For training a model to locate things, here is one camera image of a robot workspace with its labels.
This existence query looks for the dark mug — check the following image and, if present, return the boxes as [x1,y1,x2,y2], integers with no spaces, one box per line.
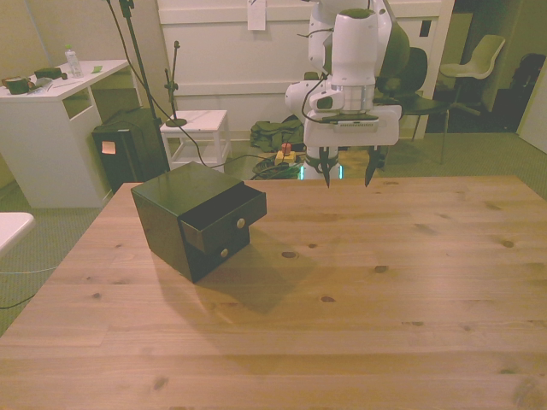
[2,75,30,96]

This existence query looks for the white paper sheet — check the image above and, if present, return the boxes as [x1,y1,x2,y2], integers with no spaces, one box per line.
[246,0,268,32]

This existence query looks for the yellow emergency stop button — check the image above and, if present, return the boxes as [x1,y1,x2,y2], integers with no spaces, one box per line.
[274,143,298,167]

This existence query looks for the thin floor cable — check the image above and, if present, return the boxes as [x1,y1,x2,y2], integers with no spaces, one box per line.
[0,265,59,311]

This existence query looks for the black box appliance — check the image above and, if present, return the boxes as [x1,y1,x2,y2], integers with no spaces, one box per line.
[91,108,171,194]

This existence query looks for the dark flat object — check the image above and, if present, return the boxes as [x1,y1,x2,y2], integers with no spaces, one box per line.
[33,67,68,81]

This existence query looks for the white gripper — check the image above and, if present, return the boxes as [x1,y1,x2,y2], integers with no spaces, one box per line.
[303,104,403,190]

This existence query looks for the white rounded table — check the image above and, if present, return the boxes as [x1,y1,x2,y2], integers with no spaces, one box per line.
[0,211,36,258]

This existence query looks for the white shell chair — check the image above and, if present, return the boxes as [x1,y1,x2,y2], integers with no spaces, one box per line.
[437,34,508,117]

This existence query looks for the small black mic stand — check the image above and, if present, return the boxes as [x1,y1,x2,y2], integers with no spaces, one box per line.
[163,40,190,129]

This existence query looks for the tall black tripod stand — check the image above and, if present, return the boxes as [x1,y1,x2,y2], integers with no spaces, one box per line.
[118,0,171,171]

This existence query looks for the white side table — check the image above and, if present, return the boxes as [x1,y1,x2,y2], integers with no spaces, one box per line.
[159,109,234,173]

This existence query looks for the clear plastic bottle green cap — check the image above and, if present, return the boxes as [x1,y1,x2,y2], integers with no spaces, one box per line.
[64,44,84,79]

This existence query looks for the bundle of floor cables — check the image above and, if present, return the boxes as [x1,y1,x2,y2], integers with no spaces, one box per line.
[249,152,307,181]

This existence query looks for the black chair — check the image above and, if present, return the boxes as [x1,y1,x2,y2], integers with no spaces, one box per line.
[374,46,455,166]

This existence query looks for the green cloth bag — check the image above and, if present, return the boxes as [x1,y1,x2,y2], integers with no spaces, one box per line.
[249,119,307,151]

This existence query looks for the white desk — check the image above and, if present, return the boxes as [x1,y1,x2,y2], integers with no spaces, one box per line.
[0,59,143,210]

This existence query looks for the black drawer with knob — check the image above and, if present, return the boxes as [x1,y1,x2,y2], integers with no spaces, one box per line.
[178,182,268,254]
[187,230,251,284]

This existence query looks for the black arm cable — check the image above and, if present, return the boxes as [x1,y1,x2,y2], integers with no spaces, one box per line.
[300,26,335,125]

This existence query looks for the black drawer cabinet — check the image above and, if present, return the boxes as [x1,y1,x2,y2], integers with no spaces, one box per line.
[130,161,268,284]

